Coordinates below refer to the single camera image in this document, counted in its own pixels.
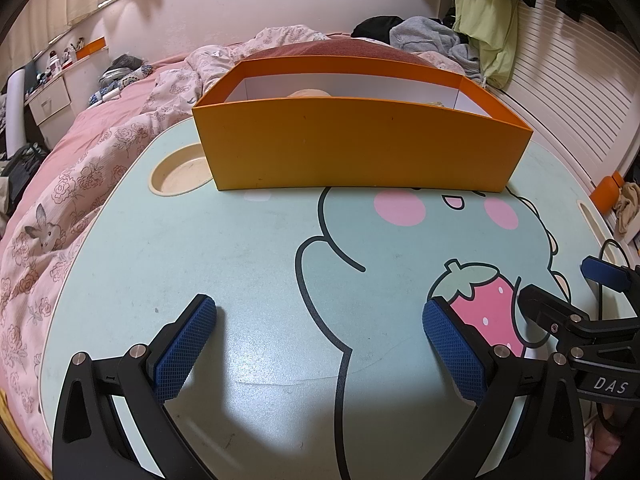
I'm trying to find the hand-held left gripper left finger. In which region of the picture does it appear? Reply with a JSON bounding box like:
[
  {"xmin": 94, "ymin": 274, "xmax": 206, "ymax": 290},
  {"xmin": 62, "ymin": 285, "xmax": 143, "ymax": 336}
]
[{"xmin": 52, "ymin": 293, "xmax": 218, "ymax": 480}]

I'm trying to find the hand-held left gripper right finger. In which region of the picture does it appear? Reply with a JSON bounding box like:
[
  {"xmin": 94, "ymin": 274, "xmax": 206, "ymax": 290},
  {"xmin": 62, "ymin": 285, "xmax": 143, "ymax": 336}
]
[{"xmin": 422, "ymin": 296, "xmax": 586, "ymax": 480}]

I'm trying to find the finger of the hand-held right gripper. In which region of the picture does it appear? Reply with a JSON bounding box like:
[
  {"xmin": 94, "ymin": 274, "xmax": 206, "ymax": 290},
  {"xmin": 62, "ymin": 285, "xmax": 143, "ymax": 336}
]
[
  {"xmin": 516, "ymin": 284, "xmax": 592, "ymax": 346},
  {"xmin": 581, "ymin": 256, "xmax": 640, "ymax": 293}
]

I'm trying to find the orange cardboard box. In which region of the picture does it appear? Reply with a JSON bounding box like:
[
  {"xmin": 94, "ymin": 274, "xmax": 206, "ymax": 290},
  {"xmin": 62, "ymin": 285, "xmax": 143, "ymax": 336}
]
[{"xmin": 192, "ymin": 55, "xmax": 535, "ymax": 194}]

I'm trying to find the beige cloth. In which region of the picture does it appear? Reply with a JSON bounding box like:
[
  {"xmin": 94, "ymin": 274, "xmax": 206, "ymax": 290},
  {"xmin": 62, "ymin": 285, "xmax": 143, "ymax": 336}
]
[{"xmin": 614, "ymin": 195, "xmax": 640, "ymax": 235}]

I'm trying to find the orange bottle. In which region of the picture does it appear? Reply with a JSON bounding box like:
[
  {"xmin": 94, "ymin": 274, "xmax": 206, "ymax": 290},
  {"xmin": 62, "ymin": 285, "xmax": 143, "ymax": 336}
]
[{"xmin": 590, "ymin": 171, "xmax": 626, "ymax": 215}]

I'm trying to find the white slatted door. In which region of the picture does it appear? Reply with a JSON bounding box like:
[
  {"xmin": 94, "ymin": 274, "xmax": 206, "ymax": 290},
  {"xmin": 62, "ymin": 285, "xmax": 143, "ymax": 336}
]
[{"xmin": 500, "ymin": 0, "xmax": 640, "ymax": 196}]

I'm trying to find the pink floral blanket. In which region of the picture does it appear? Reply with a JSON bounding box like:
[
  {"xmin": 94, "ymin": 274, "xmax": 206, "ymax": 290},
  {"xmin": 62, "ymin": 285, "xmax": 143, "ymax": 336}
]
[{"xmin": 0, "ymin": 25, "xmax": 481, "ymax": 480}]

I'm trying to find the black bag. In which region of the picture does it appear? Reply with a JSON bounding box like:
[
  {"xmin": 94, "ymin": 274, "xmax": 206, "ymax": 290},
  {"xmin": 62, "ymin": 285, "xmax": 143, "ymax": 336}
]
[{"xmin": 0, "ymin": 142, "xmax": 49, "ymax": 207}]

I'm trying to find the patterned cloth bundle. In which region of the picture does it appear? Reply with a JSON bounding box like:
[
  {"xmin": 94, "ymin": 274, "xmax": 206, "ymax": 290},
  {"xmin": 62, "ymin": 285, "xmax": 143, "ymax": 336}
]
[{"xmin": 89, "ymin": 54, "xmax": 154, "ymax": 107}]

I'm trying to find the light green garment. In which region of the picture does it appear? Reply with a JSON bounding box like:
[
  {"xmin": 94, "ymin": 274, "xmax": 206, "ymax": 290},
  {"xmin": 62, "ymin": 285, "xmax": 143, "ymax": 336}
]
[{"xmin": 452, "ymin": 0, "xmax": 521, "ymax": 88}]

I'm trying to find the white bedside cabinet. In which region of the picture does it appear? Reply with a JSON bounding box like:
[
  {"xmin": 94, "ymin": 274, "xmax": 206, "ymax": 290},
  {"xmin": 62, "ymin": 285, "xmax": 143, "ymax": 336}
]
[{"xmin": 24, "ymin": 62, "xmax": 76, "ymax": 125}]

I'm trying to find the white paper roll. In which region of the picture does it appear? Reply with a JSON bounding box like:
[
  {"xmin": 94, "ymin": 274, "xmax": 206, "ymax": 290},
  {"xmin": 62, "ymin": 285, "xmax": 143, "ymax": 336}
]
[{"xmin": 2, "ymin": 67, "xmax": 27, "ymax": 157}]

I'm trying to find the grey hoodie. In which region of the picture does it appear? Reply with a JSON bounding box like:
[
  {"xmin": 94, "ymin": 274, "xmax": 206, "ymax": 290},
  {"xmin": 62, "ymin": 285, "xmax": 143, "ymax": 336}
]
[{"xmin": 390, "ymin": 16, "xmax": 483, "ymax": 77}]

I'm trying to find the orange shelf box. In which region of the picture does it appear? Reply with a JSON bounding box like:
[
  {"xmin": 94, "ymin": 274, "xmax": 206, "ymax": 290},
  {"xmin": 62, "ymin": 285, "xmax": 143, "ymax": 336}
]
[{"xmin": 75, "ymin": 37, "xmax": 107, "ymax": 59}]

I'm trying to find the red pillow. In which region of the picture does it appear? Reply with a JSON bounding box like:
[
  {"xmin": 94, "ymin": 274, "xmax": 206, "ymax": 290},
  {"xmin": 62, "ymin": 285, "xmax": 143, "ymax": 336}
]
[{"xmin": 245, "ymin": 39, "xmax": 436, "ymax": 68}]

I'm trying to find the black garment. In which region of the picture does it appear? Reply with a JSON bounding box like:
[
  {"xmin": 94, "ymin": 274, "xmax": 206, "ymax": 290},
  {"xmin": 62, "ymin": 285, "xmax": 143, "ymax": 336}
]
[{"xmin": 351, "ymin": 16, "xmax": 407, "ymax": 41}]

